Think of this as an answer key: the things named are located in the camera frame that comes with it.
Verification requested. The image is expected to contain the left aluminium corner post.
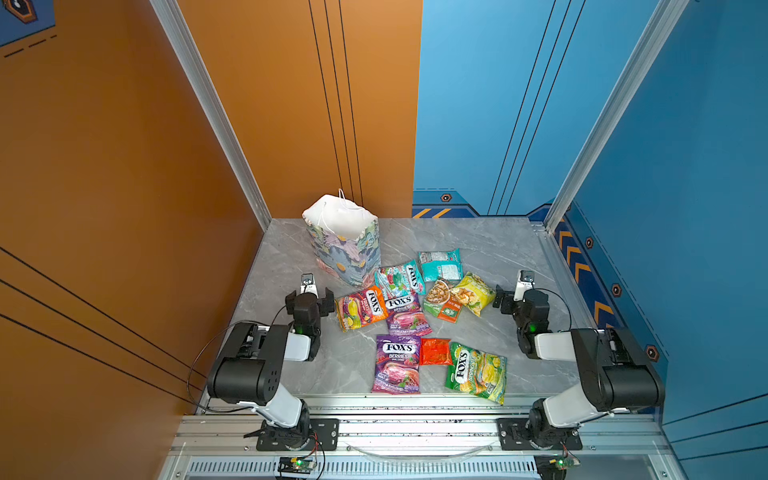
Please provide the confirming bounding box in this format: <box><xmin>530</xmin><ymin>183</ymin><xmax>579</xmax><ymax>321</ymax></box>
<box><xmin>149</xmin><ymin>0</ymin><xmax>272</xmax><ymax>232</ymax></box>

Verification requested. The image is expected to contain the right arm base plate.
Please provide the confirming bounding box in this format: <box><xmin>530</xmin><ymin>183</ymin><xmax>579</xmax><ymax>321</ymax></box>
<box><xmin>496</xmin><ymin>417</ymin><xmax>583</xmax><ymax>451</ymax></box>

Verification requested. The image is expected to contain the orange Fox's candy bag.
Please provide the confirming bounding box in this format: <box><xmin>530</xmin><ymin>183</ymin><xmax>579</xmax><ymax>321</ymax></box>
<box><xmin>336</xmin><ymin>286</ymin><xmax>389</xmax><ymax>332</ymax></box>

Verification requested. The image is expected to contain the purple Fox's candy bag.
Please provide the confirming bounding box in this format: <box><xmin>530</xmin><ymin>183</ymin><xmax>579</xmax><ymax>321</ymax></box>
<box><xmin>385</xmin><ymin>294</ymin><xmax>432</xmax><ymax>337</ymax></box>
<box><xmin>372</xmin><ymin>335</ymin><xmax>421</xmax><ymax>395</ymax></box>

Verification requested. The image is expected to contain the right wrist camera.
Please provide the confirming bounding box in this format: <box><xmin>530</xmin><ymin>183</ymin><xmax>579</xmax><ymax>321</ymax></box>
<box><xmin>513</xmin><ymin>270</ymin><xmax>535</xmax><ymax>301</ymax></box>

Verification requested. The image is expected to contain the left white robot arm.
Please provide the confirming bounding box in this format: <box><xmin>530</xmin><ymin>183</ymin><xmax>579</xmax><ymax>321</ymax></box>
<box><xmin>207</xmin><ymin>287</ymin><xmax>335</xmax><ymax>451</ymax></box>

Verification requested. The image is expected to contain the teal Fox's candy bag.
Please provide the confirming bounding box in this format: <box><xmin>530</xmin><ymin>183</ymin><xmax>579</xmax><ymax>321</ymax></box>
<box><xmin>374</xmin><ymin>260</ymin><xmax>426</xmax><ymax>300</ymax></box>

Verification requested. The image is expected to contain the aluminium corner post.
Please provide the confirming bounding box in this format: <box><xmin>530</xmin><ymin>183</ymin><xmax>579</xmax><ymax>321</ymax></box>
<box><xmin>149</xmin><ymin>0</ymin><xmax>272</xmax><ymax>232</ymax></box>
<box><xmin>543</xmin><ymin>0</ymin><xmax>689</xmax><ymax>234</ymax></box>

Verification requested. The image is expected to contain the teal snack packet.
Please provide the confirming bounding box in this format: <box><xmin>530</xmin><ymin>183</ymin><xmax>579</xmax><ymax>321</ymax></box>
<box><xmin>418</xmin><ymin>249</ymin><xmax>464</xmax><ymax>282</ymax></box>

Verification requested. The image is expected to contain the green Fox's candy bag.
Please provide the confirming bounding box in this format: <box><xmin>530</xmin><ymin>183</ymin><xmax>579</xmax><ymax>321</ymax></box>
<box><xmin>445</xmin><ymin>342</ymin><xmax>507</xmax><ymax>405</ymax></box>

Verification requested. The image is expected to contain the red small snack packet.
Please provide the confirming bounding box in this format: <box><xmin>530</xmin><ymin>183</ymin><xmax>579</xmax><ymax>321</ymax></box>
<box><xmin>420</xmin><ymin>337</ymin><xmax>453</xmax><ymax>366</ymax></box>

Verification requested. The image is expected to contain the floral paper gift bag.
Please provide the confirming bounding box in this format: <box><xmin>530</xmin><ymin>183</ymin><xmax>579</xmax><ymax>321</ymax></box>
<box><xmin>302</xmin><ymin>189</ymin><xmax>381</xmax><ymax>288</ymax></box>

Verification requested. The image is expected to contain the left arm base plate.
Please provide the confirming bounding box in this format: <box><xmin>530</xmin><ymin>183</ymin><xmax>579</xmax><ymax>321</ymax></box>
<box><xmin>256</xmin><ymin>418</ymin><xmax>340</xmax><ymax>452</ymax></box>

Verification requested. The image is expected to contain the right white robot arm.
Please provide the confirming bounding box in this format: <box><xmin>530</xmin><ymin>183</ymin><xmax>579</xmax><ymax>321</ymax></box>
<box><xmin>493</xmin><ymin>287</ymin><xmax>665</xmax><ymax>450</ymax></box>

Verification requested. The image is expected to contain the yellow snack packet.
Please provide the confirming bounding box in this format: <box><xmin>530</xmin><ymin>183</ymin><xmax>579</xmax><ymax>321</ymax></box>
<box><xmin>450</xmin><ymin>272</ymin><xmax>496</xmax><ymax>318</ymax></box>

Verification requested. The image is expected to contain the green circuit board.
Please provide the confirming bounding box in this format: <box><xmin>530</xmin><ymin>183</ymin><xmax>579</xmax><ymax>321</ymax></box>
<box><xmin>549</xmin><ymin>457</ymin><xmax>580</xmax><ymax>471</ymax></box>
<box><xmin>277</xmin><ymin>457</ymin><xmax>317</xmax><ymax>478</ymax></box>

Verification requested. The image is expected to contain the right green circuit board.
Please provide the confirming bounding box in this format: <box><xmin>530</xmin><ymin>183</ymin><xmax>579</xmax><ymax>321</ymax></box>
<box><xmin>549</xmin><ymin>457</ymin><xmax>580</xmax><ymax>471</ymax></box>

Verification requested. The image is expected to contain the aluminium front rail frame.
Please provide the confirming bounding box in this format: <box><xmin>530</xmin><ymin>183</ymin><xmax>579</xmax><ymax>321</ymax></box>
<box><xmin>159</xmin><ymin>393</ymin><xmax>684</xmax><ymax>479</ymax></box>

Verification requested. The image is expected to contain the left green circuit board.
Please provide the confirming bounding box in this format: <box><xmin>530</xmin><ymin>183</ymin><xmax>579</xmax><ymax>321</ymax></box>
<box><xmin>277</xmin><ymin>457</ymin><xmax>317</xmax><ymax>478</ymax></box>

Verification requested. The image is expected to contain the right aluminium corner post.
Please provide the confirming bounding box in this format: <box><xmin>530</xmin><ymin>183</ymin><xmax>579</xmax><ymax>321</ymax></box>
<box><xmin>543</xmin><ymin>0</ymin><xmax>689</xmax><ymax>234</ymax></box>

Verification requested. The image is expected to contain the green orange snack packet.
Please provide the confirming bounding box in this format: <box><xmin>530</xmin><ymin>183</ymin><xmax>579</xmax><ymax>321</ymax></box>
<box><xmin>422</xmin><ymin>279</ymin><xmax>463</xmax><ymax>323</ymax></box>

